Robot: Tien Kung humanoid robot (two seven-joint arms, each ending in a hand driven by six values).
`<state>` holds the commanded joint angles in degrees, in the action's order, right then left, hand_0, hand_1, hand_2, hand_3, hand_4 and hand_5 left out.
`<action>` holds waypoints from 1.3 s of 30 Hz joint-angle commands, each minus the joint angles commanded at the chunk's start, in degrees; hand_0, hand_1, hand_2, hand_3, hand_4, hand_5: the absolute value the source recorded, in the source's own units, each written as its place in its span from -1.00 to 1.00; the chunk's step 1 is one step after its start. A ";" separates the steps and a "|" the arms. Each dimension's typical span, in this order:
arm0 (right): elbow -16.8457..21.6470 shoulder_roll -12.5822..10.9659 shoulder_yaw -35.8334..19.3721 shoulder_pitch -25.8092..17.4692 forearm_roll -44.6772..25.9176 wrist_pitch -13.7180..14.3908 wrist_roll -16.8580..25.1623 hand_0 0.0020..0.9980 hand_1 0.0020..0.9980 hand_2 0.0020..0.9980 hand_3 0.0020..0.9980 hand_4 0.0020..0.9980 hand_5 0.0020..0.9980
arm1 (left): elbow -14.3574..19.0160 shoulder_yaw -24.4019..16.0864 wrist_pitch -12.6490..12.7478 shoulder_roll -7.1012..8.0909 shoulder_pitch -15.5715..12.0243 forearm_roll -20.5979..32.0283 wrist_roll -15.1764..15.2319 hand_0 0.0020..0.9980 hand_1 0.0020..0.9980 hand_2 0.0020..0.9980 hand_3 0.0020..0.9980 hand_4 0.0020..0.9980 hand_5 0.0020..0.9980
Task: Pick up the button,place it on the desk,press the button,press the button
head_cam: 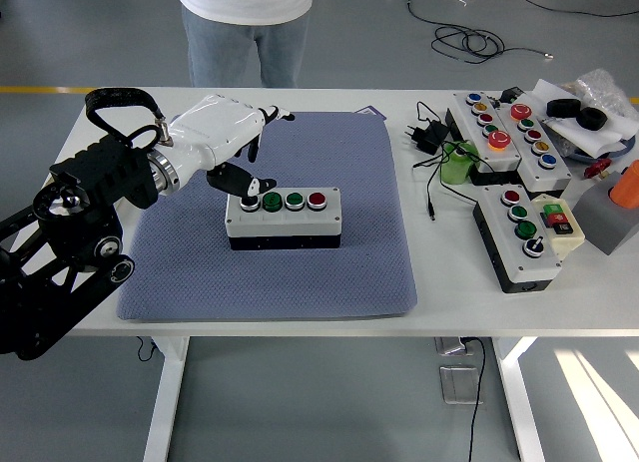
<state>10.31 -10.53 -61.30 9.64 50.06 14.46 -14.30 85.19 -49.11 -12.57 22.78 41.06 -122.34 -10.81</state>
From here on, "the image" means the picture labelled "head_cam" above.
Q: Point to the cream green-red push switch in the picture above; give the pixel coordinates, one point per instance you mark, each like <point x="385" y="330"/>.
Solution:
<point x="571" y="237"/>

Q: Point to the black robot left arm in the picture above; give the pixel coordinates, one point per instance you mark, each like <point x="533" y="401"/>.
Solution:
<point x="110" y="172"/>

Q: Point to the silver box under table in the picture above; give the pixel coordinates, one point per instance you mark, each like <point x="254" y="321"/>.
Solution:
<point x="451" y="344"/>

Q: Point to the orange cylinder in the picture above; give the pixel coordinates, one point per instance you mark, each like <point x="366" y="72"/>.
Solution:
<point x="626" y="187"/>

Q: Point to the purple card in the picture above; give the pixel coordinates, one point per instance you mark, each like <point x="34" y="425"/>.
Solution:
<point x="374" y="113"/>

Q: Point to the five-button box orange-ringed stop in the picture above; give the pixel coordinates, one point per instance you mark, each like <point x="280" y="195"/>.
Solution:
<point x="501" y="155"/>

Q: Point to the green plastic bottle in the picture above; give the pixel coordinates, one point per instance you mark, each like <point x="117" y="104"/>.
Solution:
<point x="454" y="170"/>

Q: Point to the grey four-button control box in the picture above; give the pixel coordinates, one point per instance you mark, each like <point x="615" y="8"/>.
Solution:
<point x="536" y="268"/>
<point x="289" y="225"/>

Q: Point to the silver floor socket box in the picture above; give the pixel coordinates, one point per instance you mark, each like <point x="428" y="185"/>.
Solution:
<point x="460" y="384"/>

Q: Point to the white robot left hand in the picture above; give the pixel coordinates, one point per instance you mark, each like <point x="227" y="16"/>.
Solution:
<point x="219" y="128"/>

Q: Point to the blue-grey textured mat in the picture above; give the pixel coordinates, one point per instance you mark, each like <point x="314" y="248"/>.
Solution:
<point x="299" y="277"/>

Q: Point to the person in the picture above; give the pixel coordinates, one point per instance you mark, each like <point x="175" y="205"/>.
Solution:
<point x="239" y="13"/>

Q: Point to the red valve knob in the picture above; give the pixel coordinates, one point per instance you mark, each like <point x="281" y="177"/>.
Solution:
<point x="594" y="170"/>

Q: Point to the five-button box plain red stop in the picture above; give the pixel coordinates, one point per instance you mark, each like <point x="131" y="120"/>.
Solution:
<point x="554" y="175"/>

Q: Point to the clear bubble wrap bag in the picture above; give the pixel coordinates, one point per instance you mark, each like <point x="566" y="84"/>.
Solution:
<point x="604" y="90"/>

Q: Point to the grey plastic block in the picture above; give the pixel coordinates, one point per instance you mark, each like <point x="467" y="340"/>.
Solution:
<point x="599" y="217"/>

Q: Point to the black power adapter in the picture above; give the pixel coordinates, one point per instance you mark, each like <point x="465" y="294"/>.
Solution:
<point x="432" y="135"/>

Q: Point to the small black device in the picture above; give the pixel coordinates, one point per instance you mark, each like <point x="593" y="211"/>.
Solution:
<point x="511" y="94"/>

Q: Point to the white table leg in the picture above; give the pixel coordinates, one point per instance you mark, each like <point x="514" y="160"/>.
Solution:
<point x="167" y="397"/>
<point x="519" y="407"/>

